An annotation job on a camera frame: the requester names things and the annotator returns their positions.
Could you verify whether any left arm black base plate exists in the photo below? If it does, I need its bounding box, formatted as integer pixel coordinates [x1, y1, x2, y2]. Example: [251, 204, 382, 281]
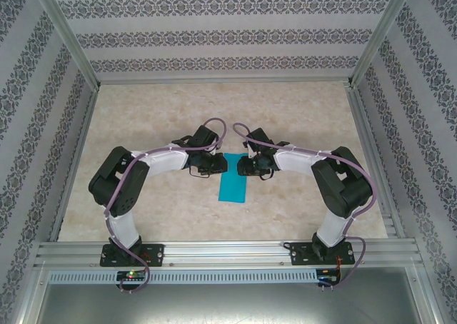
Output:
[99, 243, 166, 268]

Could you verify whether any aluminium frame post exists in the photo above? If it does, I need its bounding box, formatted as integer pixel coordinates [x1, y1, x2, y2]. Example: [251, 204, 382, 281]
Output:
[348, 0, 418, 88]
[26, 0, 101, 90]

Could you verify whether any blue square paper sheet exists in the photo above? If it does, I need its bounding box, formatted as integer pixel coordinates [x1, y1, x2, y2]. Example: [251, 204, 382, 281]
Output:
[218, 152, 249, 204]

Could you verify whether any aluminium side rail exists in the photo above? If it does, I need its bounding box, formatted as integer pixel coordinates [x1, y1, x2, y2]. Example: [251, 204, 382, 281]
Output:
[344, 85, 408, 240]
[48, 88, 100, 243]

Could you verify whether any grey frame bar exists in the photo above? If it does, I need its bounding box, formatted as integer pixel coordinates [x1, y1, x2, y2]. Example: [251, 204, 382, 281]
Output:
[96, 76, 353, 86]

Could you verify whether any grey metal sheet panel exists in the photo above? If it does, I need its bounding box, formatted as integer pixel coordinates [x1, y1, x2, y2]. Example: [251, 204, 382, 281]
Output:
[19, 266, 440, 324]

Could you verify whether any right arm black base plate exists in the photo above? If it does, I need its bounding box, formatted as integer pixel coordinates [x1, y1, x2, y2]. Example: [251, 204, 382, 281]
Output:
[289, 241, 356, 267]

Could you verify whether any left gripper thin black cable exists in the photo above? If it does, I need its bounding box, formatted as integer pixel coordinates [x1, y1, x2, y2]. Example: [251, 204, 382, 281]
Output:
[188, 163, 212, 179]

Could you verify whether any slotted grey cable duct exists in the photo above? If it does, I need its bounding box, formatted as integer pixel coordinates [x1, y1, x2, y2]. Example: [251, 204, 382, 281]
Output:
[48, 268, 319, 284]

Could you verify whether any aluminium mounting rail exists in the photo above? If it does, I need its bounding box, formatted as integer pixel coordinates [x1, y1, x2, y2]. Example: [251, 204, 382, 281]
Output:
[34, 238, 425, 268]

